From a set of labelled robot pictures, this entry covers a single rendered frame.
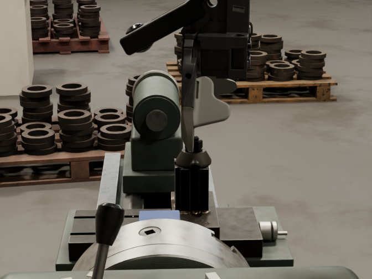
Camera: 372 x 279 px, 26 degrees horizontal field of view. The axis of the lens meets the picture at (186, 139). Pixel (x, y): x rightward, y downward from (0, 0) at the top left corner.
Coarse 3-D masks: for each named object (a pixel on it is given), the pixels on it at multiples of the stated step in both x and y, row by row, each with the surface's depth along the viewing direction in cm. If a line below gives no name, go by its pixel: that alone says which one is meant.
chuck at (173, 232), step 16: (128, 224) 124; (144, 224) 123; (160, 224) 122; (176, 224) 123; (192, 224) 124; (128, 240) 119; (144, 240) 117; (160, 240) 117; (176, 240) 117; (192, 240) 118; (208, 240) 121; (224, 256) 119; (240, 256) 125
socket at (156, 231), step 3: (147, 228) 122; (150, 228) 121; (153, 228) 121; (156, 228) 121; (141, 231) 121; (144, 231) 121; (147, 231) 121; (150, 231) 121; (153, 231) 121; (156, 231) 120; (159, 231) 120; (141, 234) 120; (144, 234) 120; (147, 234) 121; (150, 234) 119; (153, 234) 119; (156, 234) 119
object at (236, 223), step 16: (224, 208) 194; (240, 208) 194; (80, 224) 186; (224, 224) 186; (240, 224) 186; (256, 224) 186; (80, 240) 178; (224, 240) 178; (240, 240) 178; (256, 240) 178; (80, 256) 178; (256, 256) 180
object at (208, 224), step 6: (210, 192) 191; (210, 198) 187; (174, 204) 184; (210, 204) 184; (192, 210) 181; (198, 210) 181; (210, 210) 181; (180, 216) 178; (186, 216) 178; (192, 216) 178; (198, 216) 178; (204, 216) 178; (210, 216) 178; (216, 216) 178; (192, 222) 175; (198, 222) 175; (204, 222) 175; (210, 222) 175; (216, 222) 175; (210, 228) 173; (216, 228) 173; (216, 234) 173
